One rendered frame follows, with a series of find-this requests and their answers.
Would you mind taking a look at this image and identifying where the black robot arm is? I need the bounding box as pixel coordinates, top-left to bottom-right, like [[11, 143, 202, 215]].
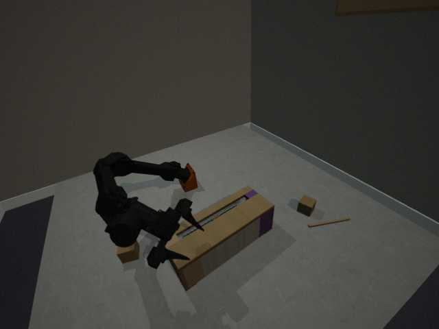
[[93, 152, 191, 247]]

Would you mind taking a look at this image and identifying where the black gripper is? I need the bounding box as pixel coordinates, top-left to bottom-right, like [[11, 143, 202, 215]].
[[142, 198, 204, 269]]

